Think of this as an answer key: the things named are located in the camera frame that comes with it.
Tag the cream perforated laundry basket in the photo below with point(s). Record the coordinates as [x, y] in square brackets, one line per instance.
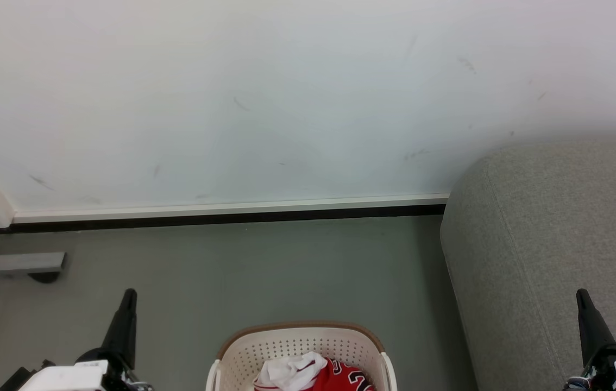
[308, 345]

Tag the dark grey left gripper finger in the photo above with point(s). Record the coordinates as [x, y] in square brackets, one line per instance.
[123, 328]

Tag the red white garment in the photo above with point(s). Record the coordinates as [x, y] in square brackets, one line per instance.
[290, 373]

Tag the black caster foot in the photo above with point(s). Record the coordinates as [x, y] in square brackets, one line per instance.
[44, 277]

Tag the grey fabric sofa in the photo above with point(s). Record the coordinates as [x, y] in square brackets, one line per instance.
[558, 260]

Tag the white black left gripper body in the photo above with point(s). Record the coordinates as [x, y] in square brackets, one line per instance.
[77, 376]

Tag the grey metal frame leg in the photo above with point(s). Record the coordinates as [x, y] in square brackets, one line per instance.
[20, 263]

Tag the white black wall baseboard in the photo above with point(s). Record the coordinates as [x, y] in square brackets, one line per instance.
[232, 210]

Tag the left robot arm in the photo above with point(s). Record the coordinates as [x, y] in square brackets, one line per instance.
[14, 381]

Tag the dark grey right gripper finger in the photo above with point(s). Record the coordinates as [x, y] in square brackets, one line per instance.
[591, 328]

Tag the red jersey black numbers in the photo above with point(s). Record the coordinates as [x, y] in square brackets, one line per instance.
[343, 377]

